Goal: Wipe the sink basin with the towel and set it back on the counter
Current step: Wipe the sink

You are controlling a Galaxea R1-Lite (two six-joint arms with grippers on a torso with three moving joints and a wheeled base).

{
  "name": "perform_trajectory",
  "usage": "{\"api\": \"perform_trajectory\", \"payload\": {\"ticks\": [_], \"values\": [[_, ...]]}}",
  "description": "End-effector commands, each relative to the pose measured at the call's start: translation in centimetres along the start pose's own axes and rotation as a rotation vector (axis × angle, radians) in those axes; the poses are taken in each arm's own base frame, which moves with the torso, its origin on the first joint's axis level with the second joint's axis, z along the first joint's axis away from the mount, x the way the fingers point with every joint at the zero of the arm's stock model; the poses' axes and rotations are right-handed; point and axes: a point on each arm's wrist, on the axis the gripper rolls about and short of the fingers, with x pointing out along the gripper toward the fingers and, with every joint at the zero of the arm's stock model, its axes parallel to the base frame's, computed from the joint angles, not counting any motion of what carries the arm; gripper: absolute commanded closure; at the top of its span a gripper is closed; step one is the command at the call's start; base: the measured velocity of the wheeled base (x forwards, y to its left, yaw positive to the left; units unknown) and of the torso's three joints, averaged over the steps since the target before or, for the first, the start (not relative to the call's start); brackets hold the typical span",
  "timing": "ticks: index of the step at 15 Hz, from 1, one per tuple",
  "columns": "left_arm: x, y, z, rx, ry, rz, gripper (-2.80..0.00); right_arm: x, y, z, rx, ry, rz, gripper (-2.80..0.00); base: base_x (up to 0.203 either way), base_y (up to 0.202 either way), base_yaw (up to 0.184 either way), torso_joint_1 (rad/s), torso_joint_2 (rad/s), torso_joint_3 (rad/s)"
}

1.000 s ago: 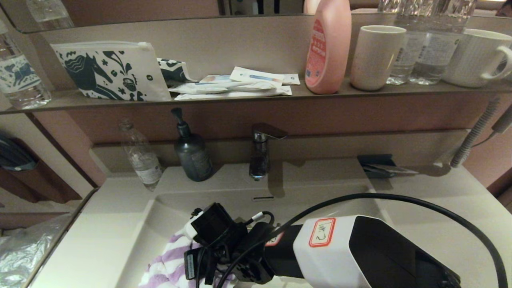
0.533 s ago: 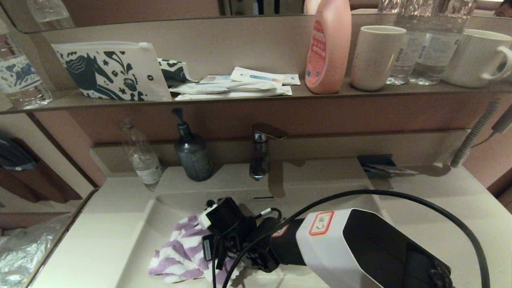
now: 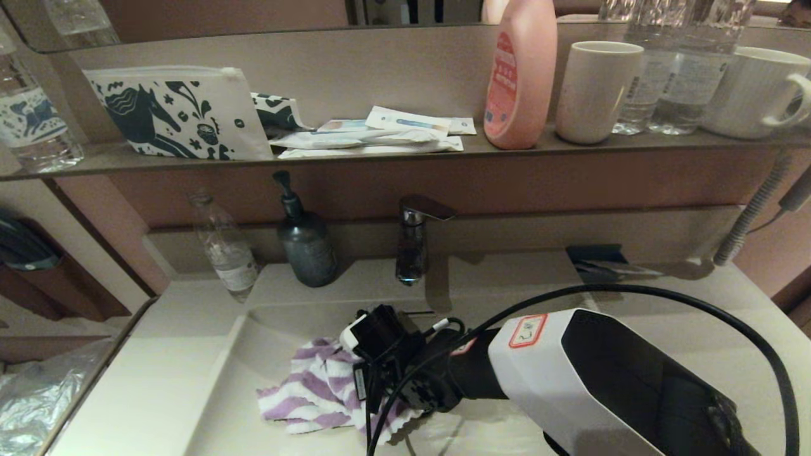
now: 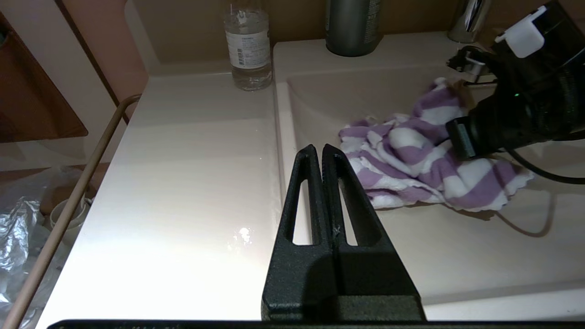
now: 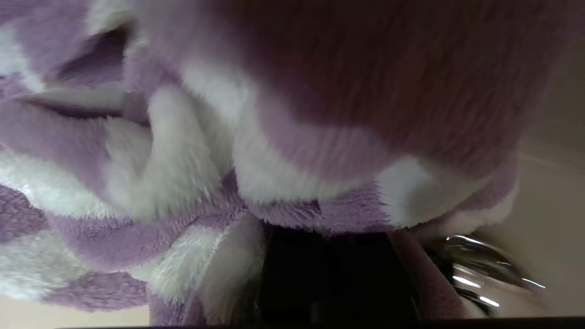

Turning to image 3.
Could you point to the small clear plastic bottle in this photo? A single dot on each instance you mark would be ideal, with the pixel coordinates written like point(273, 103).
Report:
point(229, 259)

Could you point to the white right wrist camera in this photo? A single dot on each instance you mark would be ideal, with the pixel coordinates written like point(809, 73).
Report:
point(370, 329)

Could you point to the chrome faucet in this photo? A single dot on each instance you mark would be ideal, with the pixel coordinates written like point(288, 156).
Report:
point(412, 247)

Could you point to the purple white striped towel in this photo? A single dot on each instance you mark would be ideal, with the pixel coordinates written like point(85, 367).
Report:
point(317, 392)

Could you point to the small blue patterned pouch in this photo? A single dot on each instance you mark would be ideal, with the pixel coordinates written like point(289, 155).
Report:
point(274, 115)

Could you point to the white packet blue stripe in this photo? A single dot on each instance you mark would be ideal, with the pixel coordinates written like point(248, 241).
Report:
point(407, 121)

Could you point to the water bottle blue label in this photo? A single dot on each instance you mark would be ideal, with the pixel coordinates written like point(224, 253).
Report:
point(33, 120)

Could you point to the clear water bottle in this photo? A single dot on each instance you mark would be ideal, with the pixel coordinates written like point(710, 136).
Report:
point(638, 88)
point(692, 82)

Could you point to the clear plastic bin bag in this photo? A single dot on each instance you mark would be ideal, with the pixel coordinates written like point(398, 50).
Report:
point(38, 399)

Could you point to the grey wall handset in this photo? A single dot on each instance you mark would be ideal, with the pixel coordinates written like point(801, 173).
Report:
point(797, 193)

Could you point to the small white sachet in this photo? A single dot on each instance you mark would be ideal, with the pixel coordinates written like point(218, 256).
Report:
point(462, 125)

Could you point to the white toothbrush packet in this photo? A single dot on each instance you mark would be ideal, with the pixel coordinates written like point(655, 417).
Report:
point(344, 140)

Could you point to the dark soap dispenser bottle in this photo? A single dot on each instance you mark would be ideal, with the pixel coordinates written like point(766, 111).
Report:
point(308, 253)

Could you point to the white pouch blue horse print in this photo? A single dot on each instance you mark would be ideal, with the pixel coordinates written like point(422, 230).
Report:
point(212, 96)

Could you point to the dark blue holder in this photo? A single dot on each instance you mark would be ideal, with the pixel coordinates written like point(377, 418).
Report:
point(22, 247)

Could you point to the white sink basin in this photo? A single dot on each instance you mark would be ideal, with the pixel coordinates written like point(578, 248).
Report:
point(215, 392)

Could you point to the wall mirror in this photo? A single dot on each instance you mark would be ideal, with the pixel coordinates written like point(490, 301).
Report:
point(222, 16)

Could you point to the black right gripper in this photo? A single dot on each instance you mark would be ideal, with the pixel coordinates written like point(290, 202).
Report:
point(418, 383)

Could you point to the pink lotion bottle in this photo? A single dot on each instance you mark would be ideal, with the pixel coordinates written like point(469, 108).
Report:
point(524, 82)

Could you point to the pale pink sachet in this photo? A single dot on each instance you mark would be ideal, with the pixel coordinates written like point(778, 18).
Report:
point(341, 125)

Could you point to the grey wall shelf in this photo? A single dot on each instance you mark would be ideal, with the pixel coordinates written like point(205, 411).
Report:
point(507, 154)

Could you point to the white tissue sheet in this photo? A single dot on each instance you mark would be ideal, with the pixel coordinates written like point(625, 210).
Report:
point(627, 270)

